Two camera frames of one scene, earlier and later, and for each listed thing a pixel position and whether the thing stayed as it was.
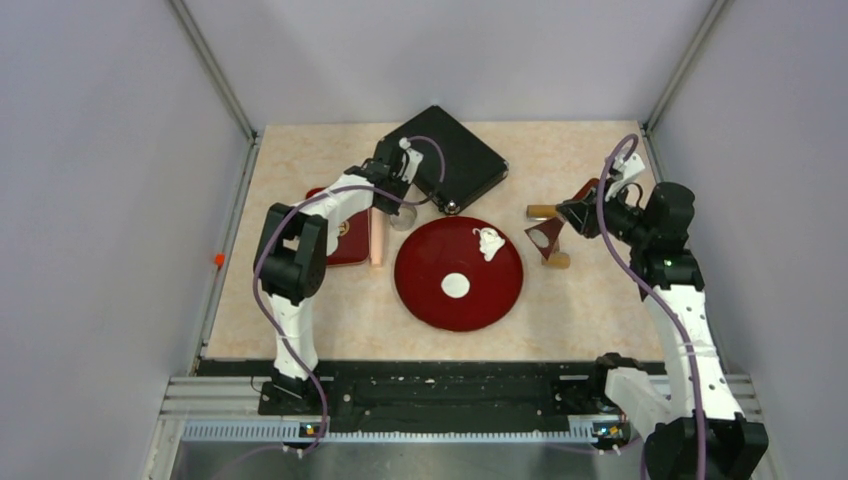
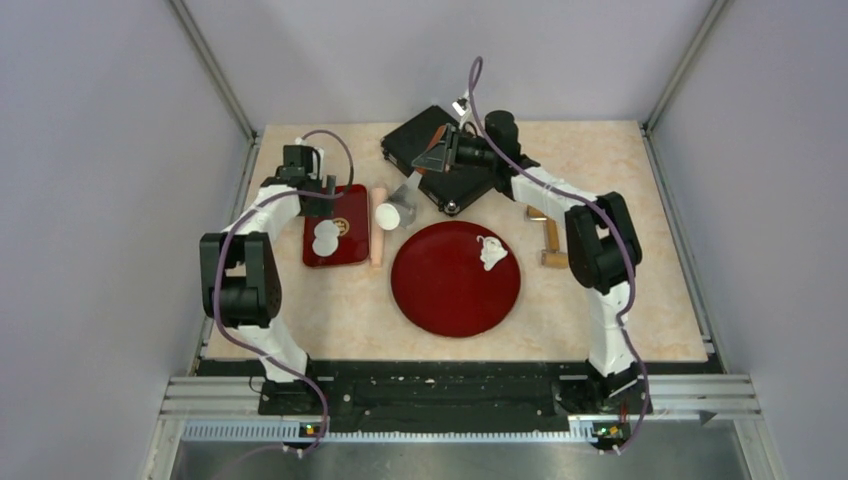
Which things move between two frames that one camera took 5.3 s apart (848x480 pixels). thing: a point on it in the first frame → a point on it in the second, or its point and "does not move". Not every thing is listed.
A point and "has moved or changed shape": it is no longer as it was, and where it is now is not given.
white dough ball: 490,242 has moved or changed shape
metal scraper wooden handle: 546,234 → 403,206
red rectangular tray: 354,242 does not move
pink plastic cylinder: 378,234 does not move
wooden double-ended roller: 556,260 does not move
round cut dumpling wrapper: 455,285 → 387,216
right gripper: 586,213 → 455,136
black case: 458,169 does not move
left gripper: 392,206 → 320,208
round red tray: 446,246 does not move
